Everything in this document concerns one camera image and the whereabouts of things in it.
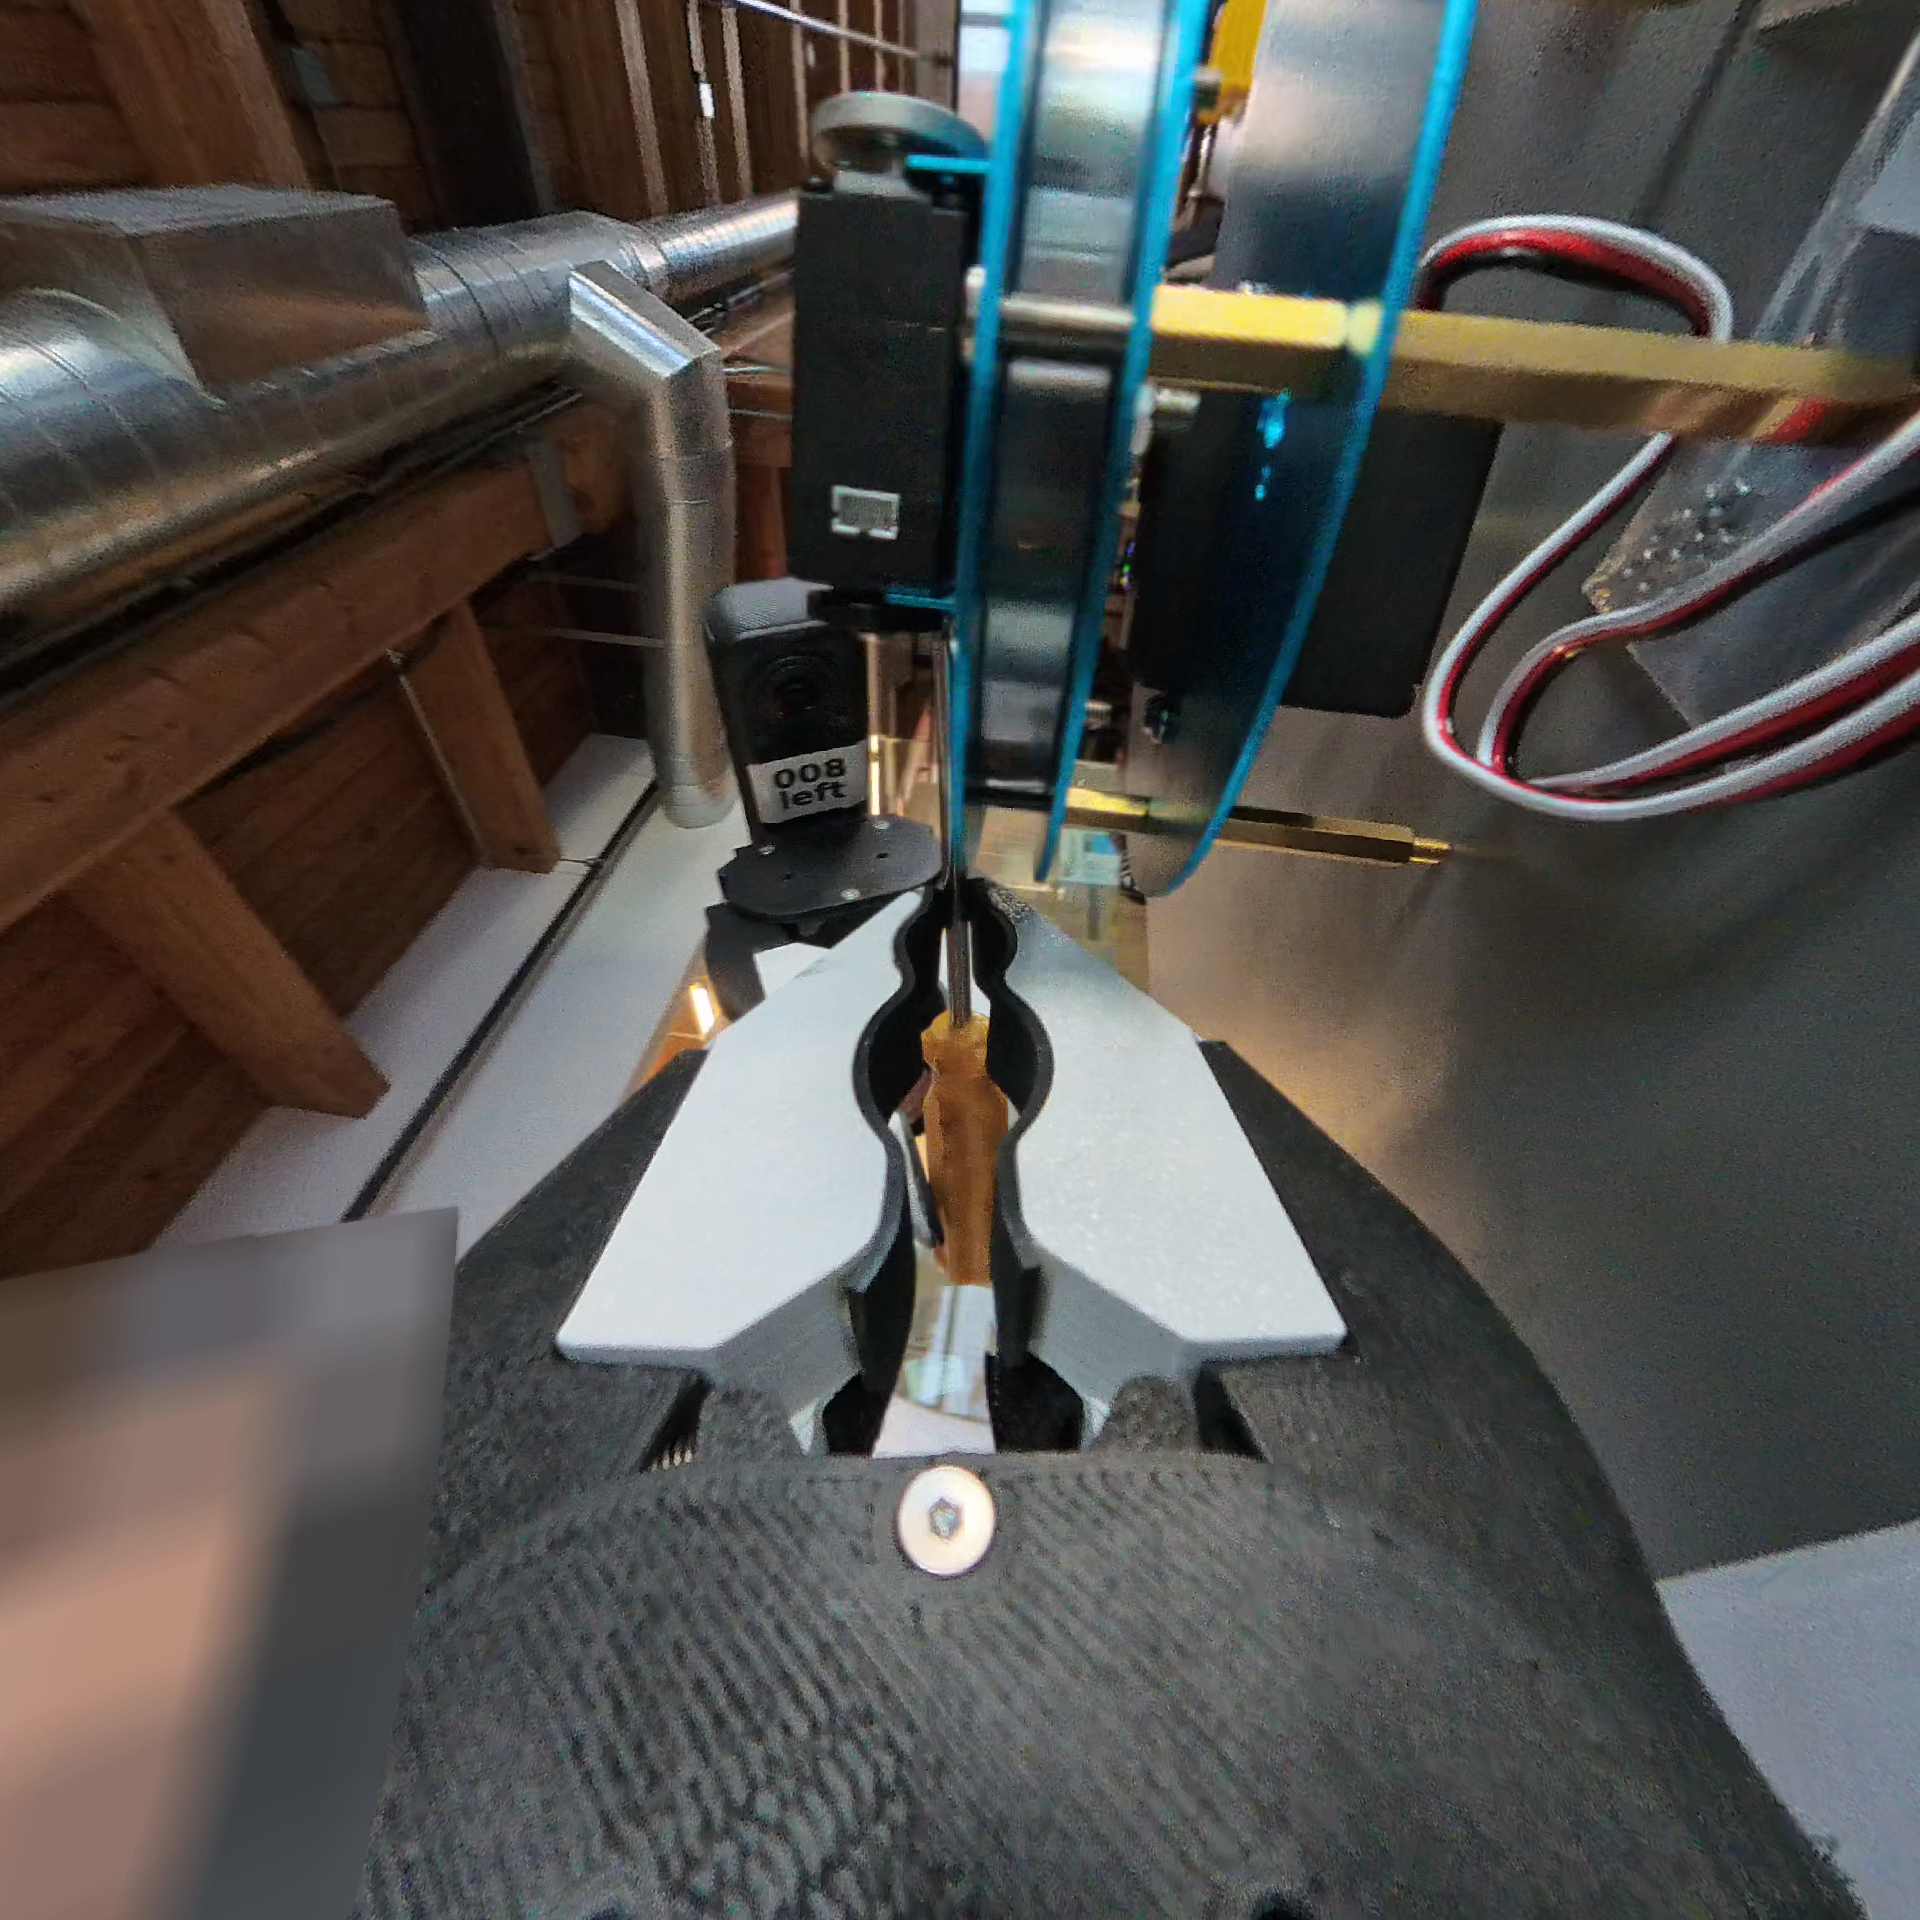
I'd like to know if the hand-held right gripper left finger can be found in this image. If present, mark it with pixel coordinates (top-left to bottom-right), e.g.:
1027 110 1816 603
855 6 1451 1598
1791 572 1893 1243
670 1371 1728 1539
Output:
558 884 961 1451

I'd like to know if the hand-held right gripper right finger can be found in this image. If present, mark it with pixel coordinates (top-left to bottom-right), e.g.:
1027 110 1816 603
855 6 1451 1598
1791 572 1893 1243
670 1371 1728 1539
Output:
965 883 1347 1444

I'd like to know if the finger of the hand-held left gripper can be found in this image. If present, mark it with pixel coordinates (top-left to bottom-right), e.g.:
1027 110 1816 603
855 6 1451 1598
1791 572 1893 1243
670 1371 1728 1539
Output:
753 896 904 1023

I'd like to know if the amber handle screwdriver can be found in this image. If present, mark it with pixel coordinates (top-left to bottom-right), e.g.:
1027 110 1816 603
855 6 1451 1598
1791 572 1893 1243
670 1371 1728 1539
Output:
914 599 1002 1288

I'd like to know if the blue acrylic toy robot arm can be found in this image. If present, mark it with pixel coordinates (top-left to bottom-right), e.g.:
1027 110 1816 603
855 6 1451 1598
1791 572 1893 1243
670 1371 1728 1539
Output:
791 0 1920 903

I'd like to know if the silver rectangular duct elbow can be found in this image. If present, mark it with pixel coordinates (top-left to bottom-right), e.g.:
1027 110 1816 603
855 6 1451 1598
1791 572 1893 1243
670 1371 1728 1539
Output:
567 263 739 829

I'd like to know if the wooden roof beam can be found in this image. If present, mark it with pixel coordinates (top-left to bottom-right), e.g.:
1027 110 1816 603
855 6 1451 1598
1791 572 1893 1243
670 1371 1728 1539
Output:
0 435 633 940

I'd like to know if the red white black servo cable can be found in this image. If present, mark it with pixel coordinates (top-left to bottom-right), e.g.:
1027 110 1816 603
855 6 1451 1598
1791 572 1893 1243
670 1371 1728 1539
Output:
1417 216 1920 799

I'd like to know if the silver round ventilation duct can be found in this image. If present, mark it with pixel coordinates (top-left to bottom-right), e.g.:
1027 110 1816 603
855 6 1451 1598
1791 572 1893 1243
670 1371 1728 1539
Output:
0 187 799 632

